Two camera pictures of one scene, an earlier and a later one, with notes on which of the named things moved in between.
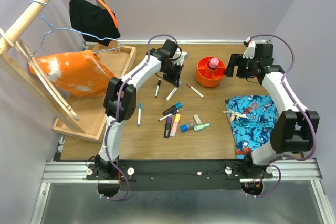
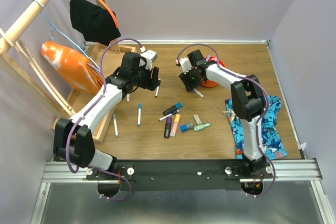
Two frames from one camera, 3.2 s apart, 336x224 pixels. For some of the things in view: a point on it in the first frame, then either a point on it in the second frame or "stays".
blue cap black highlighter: [173, 109] stays
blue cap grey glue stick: [184, 128] stays
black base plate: [202, 174] stays
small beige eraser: [197, 119] stays
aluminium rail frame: [283, 170] stays
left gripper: [174, 80] → [150, 83]
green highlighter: [201, 127] stays
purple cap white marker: [174, 89] → [157, 91]
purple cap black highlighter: [167, 127] stays
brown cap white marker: [199, 93] stays
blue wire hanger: [67, 29] → [53, 27]
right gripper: [237, 60] → [189, 85]
